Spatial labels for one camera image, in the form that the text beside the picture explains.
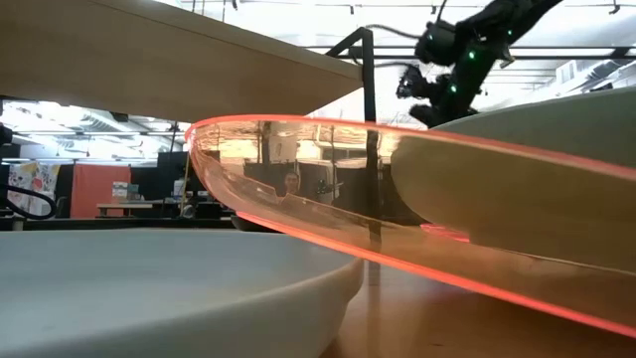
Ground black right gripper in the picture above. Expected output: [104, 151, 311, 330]
[409, 101, 479, 129]

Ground sage green plate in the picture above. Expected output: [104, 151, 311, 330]
[391, 87, 636, 273]

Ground orange transparent plate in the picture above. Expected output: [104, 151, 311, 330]
[184, 113, 636, 339]

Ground light blue plate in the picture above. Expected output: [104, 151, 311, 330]
[0, 228, 366, 358]

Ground wooden shelf with black legs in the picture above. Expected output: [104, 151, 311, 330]
[0, 0, 384, 260]

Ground black overhead beam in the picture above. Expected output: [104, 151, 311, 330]
[303, 45, 636, 62]

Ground person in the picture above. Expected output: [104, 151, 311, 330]
[282, 170, 303, 197]

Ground black partition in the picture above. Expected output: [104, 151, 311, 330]
[131, 151, 176, 201]

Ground background wooden table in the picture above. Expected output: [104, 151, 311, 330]
[96, 201, 156, 219]

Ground orange red partition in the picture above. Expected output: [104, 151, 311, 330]
[71, 163, 133, 219]

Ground colourful patterned poster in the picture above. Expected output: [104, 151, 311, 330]
[7, 161, 62, 215]

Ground black hanging camera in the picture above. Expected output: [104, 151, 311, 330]
[396, 64, 424, 99]

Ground black aluminium table frame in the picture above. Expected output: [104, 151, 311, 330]
[0, 217, 279, 234]

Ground black looped cable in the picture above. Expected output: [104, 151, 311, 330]
[0, 184, 58, 221]

